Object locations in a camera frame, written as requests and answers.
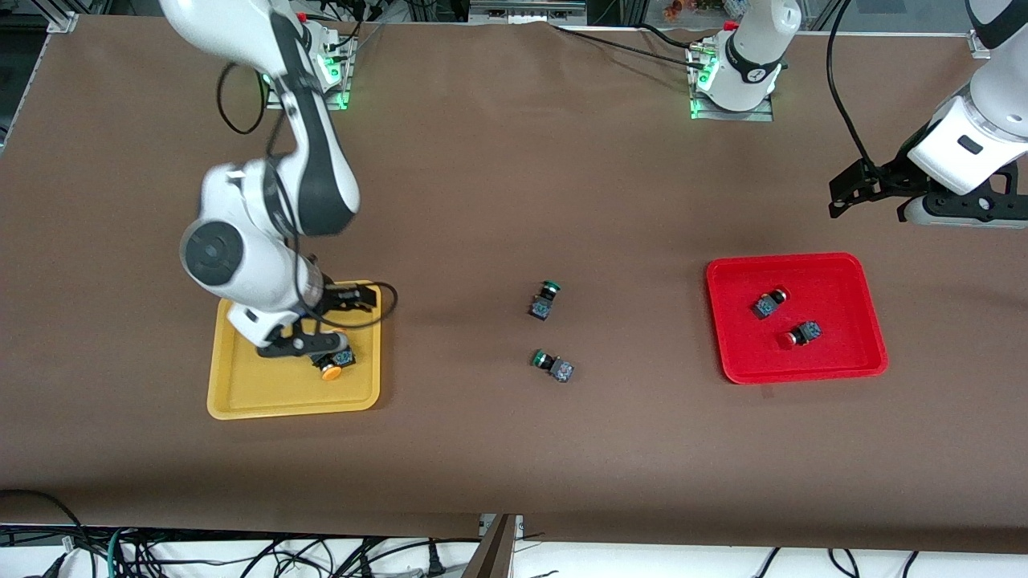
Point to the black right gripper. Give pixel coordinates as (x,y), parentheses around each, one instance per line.
(336,302)

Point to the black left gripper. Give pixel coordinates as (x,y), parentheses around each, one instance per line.
(893,177)

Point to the yellow push button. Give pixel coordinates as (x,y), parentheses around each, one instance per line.
(341,358)

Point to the red push button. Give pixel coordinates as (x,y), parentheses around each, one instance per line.
(767,306)
(805,331)

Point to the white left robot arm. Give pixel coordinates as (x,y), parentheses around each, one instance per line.
(976,136)

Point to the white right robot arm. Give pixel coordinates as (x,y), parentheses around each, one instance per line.
(241,265)

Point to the red plastic tray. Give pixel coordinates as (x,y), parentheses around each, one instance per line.
(835,281)

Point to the yellow plastic tray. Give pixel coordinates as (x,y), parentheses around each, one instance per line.
(265,393)

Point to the green push button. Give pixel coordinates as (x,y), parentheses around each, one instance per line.
(558,368)
(544,303)

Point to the brown table cover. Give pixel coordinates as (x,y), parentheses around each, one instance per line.
(514,449)

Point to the grey box behind table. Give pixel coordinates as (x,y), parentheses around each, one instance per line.
(526,10)

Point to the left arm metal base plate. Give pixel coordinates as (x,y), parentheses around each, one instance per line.
(755,116)

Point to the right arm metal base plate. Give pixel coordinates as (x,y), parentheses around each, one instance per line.
(341,84)

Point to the dark camera pole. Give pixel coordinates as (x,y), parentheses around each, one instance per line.
(494,554)

